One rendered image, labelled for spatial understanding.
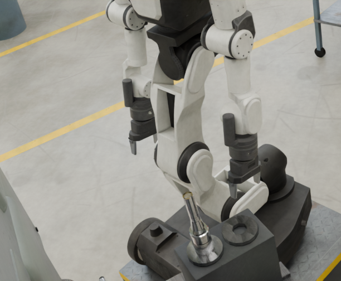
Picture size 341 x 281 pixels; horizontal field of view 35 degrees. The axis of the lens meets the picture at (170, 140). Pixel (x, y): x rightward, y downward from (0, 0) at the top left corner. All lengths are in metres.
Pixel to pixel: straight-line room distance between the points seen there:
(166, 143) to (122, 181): 1.68
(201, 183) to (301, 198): 0.56
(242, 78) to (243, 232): 0.43
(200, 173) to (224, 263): 0.51
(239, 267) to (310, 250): 0.93
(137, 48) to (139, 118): 0.25
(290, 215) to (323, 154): 1.16
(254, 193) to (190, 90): 0.58
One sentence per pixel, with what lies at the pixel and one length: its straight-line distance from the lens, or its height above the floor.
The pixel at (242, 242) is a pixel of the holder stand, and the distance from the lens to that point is 1.31.
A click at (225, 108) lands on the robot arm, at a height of 1.22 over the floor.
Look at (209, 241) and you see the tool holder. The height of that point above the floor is 1.19.
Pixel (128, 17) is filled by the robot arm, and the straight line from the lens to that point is 1.71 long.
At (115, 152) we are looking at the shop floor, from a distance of 3.65.
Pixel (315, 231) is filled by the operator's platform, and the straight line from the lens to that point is 2.31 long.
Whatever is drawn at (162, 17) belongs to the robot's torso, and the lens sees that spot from 1.51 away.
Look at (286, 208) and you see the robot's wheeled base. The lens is 2.17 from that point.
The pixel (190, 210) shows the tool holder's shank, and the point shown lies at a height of 1.29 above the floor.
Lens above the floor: 2.14
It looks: 37 degrees down
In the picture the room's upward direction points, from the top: 17 degrees counter-clockwise
